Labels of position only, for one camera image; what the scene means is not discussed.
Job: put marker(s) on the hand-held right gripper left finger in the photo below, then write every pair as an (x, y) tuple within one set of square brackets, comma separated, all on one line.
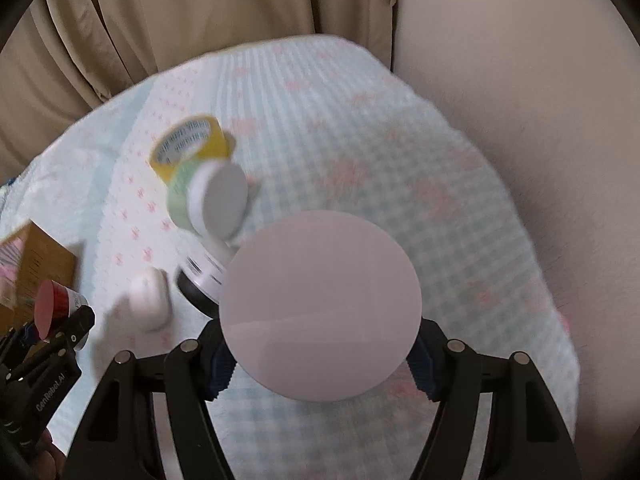
[(221, 367)]

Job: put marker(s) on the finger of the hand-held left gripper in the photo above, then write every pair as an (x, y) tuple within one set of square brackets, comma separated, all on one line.
[(77, 322), (17, 342)]

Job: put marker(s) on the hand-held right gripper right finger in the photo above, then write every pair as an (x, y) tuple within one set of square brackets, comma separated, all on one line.
[(424, 367)]

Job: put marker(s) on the red cylindrical can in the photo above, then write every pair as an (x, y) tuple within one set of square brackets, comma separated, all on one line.
[(52, 305)]

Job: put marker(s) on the large pink round lid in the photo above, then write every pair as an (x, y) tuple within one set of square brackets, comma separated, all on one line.
[(320, 305)]

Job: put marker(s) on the person's left hand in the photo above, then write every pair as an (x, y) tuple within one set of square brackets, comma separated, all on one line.
[(50, 455)]

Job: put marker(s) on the small white case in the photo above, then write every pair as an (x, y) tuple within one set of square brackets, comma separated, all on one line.
[(147, 300)]

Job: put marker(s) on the brown cardboard box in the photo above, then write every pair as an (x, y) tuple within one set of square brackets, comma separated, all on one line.
[(37, 260)]

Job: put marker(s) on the black and white bottle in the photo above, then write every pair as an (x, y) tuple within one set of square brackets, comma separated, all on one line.
[(202, 280)]

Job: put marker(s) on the green jar with white lid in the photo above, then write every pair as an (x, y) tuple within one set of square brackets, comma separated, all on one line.
[(222, 202)]

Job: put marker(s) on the yellow tape roll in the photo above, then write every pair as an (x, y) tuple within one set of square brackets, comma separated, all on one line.
[(187, 142)]

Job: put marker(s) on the checked floral blanket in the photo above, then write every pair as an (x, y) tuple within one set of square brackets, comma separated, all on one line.
[(350, 150)]

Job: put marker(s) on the beige curtain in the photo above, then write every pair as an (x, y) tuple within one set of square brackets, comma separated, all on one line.
[(175, 20)]

